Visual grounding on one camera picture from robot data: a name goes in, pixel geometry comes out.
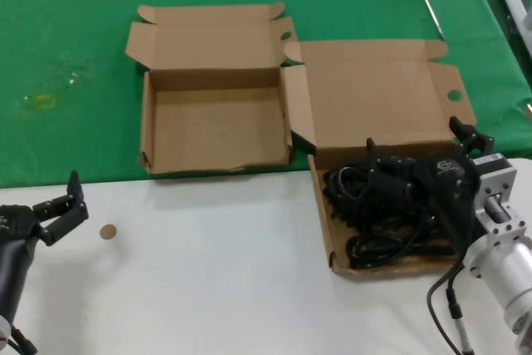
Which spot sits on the brown cardboard box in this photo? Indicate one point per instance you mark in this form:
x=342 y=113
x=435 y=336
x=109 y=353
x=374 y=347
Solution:
x=374 y=93

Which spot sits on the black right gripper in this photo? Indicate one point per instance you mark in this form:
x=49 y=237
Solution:
x=446 y=172

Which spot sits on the white metal bar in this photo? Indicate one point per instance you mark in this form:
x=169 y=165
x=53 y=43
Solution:
x=513 y=1

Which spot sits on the green table cloth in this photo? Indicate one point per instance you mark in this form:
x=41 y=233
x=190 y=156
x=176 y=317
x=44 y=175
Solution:
x=83 y=18

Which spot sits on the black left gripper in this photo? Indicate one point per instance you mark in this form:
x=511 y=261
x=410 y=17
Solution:
x=16 y=224

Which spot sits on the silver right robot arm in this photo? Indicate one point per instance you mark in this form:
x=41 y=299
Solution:
x=507 y=255

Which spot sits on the round cardboard disc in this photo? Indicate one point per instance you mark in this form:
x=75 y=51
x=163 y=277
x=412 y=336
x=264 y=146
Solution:
x=109 y=231

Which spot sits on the cardboard box with torn wall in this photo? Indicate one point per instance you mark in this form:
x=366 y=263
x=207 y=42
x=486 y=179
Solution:
x=216 y=122

